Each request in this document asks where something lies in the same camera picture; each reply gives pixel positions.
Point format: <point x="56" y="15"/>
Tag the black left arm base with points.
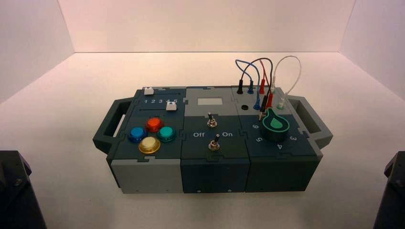
<point x="15" y="196"/>

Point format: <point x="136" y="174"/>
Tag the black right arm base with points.
<point x="392" y="196"/>

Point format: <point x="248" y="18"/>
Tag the white slider knob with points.
<point x="148" y="91"/>
<point x="171" y="107"/>

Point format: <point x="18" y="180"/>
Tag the grey rectangular display screen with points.
<point x="209" y="101"/>

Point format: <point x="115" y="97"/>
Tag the green round push button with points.
<point x="166" y="134"/>

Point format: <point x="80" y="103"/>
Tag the black round jack socket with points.
<point x="244" y="107"/>

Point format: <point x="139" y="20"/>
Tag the red round push button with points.
<point x="154" y="124"/>

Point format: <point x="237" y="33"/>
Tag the dark teal grey control box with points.
<point x="215" y="170"/>

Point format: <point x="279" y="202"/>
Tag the yellow round push button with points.
<point x="149" y="145"/>

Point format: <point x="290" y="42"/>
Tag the blue round push button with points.
<point x="137" y="134"/>

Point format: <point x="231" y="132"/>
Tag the dark green rotary knob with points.
<point x="274" y="131"/>

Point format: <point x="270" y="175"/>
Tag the metal toggle switch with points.
<point x="211" y="121"/>
<point x="214" y="145"/>

